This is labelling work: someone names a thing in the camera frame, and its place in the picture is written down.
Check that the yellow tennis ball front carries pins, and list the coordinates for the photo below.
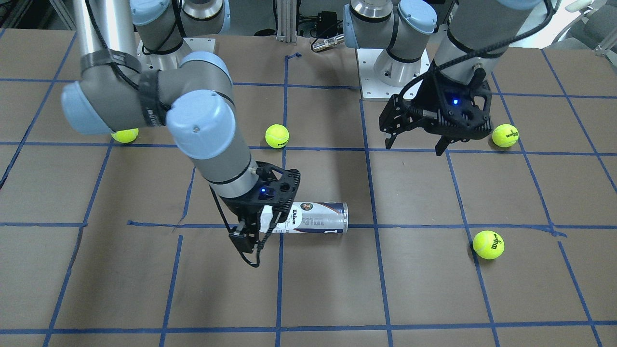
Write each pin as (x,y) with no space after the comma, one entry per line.
(488,245)

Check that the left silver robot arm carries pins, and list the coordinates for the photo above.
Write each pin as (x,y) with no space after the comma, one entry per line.
(478,35)

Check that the yellow tennis ball centre back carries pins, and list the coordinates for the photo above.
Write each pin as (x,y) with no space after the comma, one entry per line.
(277,136)

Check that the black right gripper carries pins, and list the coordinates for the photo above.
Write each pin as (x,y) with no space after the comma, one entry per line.
(239,208)

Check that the aluminium frame post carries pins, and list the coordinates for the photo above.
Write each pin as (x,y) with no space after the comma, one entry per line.
(286,21)

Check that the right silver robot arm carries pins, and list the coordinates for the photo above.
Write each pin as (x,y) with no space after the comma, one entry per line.
(137,71)

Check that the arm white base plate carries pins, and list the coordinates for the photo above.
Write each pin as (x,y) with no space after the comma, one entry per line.
(202,46)
(382,76)

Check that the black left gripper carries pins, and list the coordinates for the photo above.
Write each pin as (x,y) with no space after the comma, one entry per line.
(433,99)

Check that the yellow tennis ball near base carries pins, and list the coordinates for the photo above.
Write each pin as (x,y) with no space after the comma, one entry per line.
(125,136)

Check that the clear Wilson tennis ball can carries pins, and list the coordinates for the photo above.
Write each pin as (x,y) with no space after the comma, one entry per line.
(315,217)

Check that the silver connector plug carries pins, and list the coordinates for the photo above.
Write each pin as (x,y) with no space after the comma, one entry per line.
(321,44)

